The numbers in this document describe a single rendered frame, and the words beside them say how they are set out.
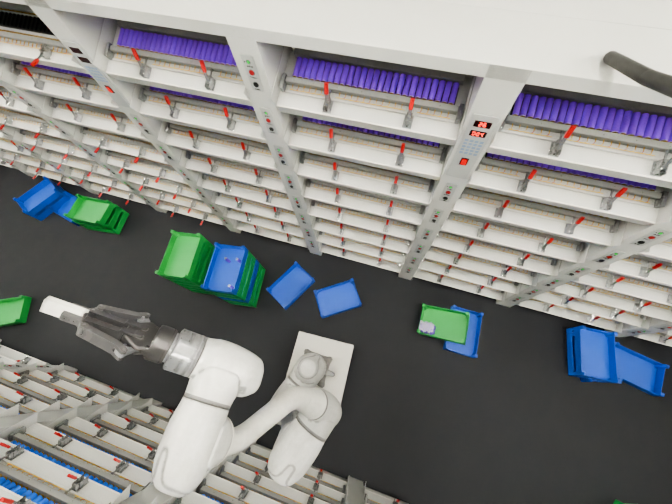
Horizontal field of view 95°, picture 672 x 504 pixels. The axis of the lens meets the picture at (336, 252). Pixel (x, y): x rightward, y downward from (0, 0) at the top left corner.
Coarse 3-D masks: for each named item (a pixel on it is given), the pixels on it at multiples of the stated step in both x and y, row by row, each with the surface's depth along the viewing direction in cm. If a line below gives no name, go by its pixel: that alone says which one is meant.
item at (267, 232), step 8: (240, 224) 241; (248, 224) 240; (256, 232) 239; (264, 232) 238; (272, 232) 237; (280, 232) 235; (280, 240) 236; (288, 240) 234; (296, 240) 234; (304, 240) 233
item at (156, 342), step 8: (136, 328) 64; (152, 328) 66; (160, 328) 64; (168, 328) 65; (128, 336) 61; (144, 336) 63; (152, 336) 65; (160, 336) 63; (168, 336) 64; (128, 344) 61; (136, 344) 61; (144, 344) 62; (152, 344) 62; (160, 344) 62; (168, 344) 63; (136, 352) 61; (144, 352) 62; (152, 352) 62; (160, 352) 62; (152, 360) 63; (160, 360) 63
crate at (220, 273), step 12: (216, 252) 199; (228, 252) 201; (240, 252) 200; (216, 264) 198; (228, 264) 198; (240, 264) 192; (216, 276) 195; (228, 276) 195; (240, 276) 193; (204, 288) 187; (216, 288) 192; (228, 288) 192
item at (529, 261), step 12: (444, 240) 164; (456, 240) 162; (468, 240) 162; (468, 252) 160; (480, 252) 161; (492, 252) 160; (504, 252) 158; (516, 252) 158; (528, 252) 155; (516, 264) 158; (528, 264) 157; (540, 264) 156; (552, 264) 153
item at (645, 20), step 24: (432, 0) 81; (456, 0) 80; (480, 0) 79; (504, 0) 79; (528, 0) 78; (552, 0) 78; (576, 0) 77; (600, 0) 77; (624, 0) 76; (648, 0) 76; (648, 24) 73
